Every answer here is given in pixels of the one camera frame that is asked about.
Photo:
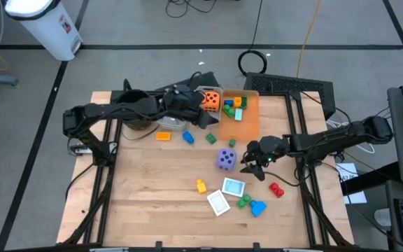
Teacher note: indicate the mint toy brick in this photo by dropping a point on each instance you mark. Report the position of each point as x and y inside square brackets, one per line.
[238, 114]

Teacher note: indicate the white paper sheet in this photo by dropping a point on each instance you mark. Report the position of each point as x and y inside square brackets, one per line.
[355, 197]
[348, 171]

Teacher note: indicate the small blue toy block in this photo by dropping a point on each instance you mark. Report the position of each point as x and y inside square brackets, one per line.
[228, 103]

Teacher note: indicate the blue stepped toy block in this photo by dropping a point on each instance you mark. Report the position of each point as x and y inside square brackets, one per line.
[188, 137]

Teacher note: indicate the white trash can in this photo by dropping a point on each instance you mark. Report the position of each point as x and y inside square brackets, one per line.
[47, 31]

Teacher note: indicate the orange toy brick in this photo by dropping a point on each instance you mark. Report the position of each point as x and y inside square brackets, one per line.
[163, 136]

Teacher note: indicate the orange foam die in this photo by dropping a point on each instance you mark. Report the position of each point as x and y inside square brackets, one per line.
[211, 101]

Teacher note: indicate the black aluminium table frame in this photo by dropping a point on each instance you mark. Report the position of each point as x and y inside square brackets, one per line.
[109, 190]

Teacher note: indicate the black jack-o-lantern bucket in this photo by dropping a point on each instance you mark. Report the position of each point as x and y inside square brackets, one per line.
[131, 96]

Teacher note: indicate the red toy block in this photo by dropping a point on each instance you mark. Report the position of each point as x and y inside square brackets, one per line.
[276, 190]

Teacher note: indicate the white playing card deck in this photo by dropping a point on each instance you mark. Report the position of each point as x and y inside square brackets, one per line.
[218, 202]

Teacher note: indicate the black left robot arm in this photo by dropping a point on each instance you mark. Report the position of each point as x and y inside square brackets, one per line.
[117, 110]

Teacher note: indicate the purple foam die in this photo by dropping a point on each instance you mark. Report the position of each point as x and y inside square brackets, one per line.
[226, 159]

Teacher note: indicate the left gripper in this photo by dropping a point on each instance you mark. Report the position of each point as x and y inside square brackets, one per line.
[180, 103]

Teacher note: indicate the black wedge-shaped cover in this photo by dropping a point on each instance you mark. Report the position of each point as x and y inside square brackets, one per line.
[206, 80]

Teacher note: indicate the teal framed card deck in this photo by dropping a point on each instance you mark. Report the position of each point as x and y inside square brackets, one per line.
[233, 187]

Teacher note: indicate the large blue toy block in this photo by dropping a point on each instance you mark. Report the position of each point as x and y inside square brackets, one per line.
[258, 208]

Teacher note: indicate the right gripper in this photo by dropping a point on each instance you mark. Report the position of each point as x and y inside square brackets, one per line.
[268, 148]

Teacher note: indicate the orange plastic bin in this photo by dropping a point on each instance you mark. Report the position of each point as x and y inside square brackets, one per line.
[243, 127]

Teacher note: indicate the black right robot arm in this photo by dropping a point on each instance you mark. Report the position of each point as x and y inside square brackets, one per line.
[341, 134]

